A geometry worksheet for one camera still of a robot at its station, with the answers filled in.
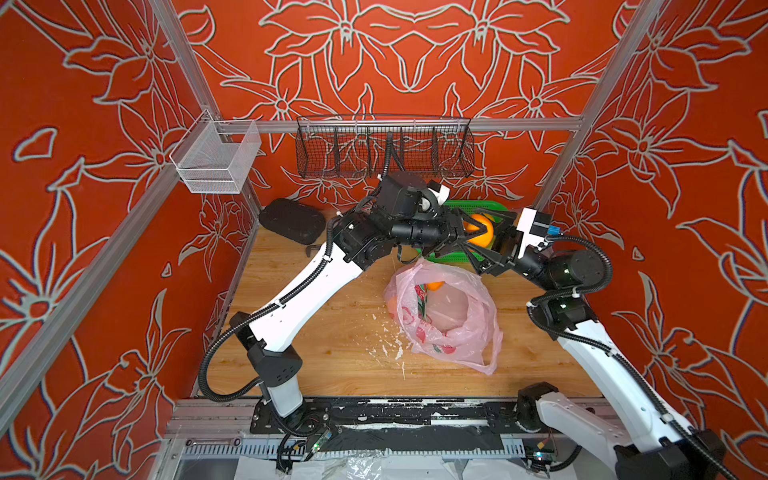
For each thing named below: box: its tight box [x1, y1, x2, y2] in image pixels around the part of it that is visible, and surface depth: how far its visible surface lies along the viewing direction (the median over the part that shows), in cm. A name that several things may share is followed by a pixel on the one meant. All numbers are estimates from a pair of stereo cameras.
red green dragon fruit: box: [414, 284, 428, 319], surface depth 90 cm
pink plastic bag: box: [384, 259, 503, 375], surface depth 83 cm
